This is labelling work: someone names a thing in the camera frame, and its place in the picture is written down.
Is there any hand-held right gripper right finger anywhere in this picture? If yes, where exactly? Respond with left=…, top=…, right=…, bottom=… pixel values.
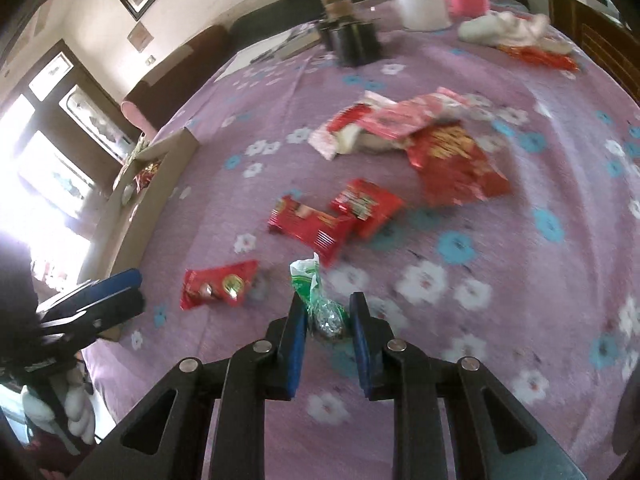
left=348, top=290, right=587, bottom=480

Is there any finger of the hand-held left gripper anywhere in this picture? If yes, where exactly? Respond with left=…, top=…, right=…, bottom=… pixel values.
left=37, top=268, right=144, bottom=322
left=39, top=290, right=147, bottom=350

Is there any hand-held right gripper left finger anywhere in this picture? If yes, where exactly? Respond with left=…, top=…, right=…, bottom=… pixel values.
left=72, top=291, right=309, bottom=480

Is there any green silver candy packet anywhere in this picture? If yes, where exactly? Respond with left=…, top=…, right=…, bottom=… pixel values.
left=289, top=252, right=352, bottom=345

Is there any small red gold candy packet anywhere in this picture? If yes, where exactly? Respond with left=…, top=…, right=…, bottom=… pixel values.
left=179, top=259, right=262, bottom=312

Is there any long red snack packet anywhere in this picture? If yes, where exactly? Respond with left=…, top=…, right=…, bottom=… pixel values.
left=266, top=194, right=357, bottom=267

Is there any cardboard box tray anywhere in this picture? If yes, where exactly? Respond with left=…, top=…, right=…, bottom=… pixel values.
left=76, top=126, right=202, bottom=345

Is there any red foil snack packet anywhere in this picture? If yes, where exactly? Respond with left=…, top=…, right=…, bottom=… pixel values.
left=329, top=178, right=407, bottom=241

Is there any large red gold-print packet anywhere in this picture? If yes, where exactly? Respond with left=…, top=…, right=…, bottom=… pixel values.
left=406, top=124, right=514, bottom=207

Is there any white red snack packet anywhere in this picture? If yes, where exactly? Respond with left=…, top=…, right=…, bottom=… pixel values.
left=306, top=102, right=372, bottom=162

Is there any large pink snack packet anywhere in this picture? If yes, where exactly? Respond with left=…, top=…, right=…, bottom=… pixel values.
left=361, top=86, right=473, bottom=142

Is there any person's left hand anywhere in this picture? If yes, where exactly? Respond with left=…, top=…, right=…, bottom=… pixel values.
left=20, top=369, right=97, bottom=457

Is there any purple floral tablecloth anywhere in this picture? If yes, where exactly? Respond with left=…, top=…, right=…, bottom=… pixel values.
left=79, top=0, right=640, bottom=480

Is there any wooden glass door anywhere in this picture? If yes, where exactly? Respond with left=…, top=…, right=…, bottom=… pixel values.
left=0, top=39, right=132, bottom=286

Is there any brown sofa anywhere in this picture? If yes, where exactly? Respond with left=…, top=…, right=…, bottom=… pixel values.
left=120, top=24, right=232, bottom=140

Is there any white paper pad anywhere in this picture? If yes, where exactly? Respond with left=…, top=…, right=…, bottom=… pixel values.
left=214, top=29, right=303, bottom=82

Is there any black sofa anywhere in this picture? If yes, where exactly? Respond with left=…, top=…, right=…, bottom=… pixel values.
left=229, top=0, right=532, bottom=57

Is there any red packet beside cloth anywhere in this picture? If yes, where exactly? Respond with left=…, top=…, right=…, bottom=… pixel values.
left=496, top=42, right=582, bottom=74

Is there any white crumpled cloth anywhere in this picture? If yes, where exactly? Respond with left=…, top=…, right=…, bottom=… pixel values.
left=457, top=10, right=575, bottom=57

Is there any white plastic container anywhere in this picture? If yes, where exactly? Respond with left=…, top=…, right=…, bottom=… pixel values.
left=389, top=0, right=455, bottom=32

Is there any brown wooden panel door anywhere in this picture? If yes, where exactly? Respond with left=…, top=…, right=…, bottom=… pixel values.
left=542, top=0, right=640, bottom=128

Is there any small wall plaque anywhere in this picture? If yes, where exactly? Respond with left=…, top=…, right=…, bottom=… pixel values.
left=127, top=22, right=154, bottom=52

